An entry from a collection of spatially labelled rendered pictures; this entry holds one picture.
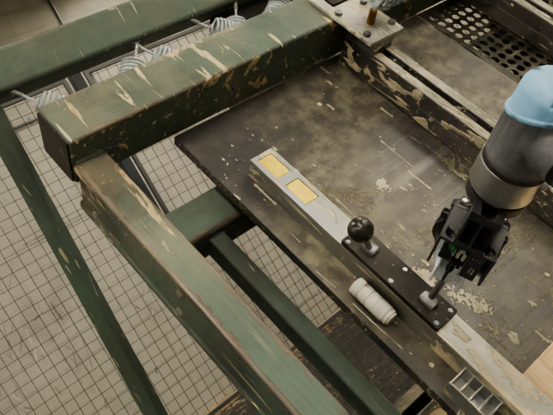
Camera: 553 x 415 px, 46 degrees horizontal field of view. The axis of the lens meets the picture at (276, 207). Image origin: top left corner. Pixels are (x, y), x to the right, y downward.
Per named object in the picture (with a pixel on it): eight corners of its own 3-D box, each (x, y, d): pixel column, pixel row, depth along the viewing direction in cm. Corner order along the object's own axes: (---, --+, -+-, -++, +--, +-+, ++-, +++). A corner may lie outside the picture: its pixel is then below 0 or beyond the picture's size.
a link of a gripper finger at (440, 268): (411, 293, 90) (432, 254, 82) (425, 263, 93) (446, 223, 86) (432, 304, 89) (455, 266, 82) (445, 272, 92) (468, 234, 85)
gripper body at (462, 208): (422, 262, 82) (455, 201, 72) (443, 216, 87) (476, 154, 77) (480, 290, 80) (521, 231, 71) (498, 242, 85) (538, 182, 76)
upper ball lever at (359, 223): (371, 267, 102) (359, 244, 90) (354, 250, 104) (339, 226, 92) (388, 249, 103) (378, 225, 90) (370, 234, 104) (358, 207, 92)
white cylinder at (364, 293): (346, 294, 102) (383, 329, 99) (350, 283, 100) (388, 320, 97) (359, 284, 104) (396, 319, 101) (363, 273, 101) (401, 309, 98)
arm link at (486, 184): (491, 127, 74) (560, 157, 73) (476, 155, 78) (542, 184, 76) (472, 167, 70) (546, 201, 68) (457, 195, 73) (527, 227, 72)
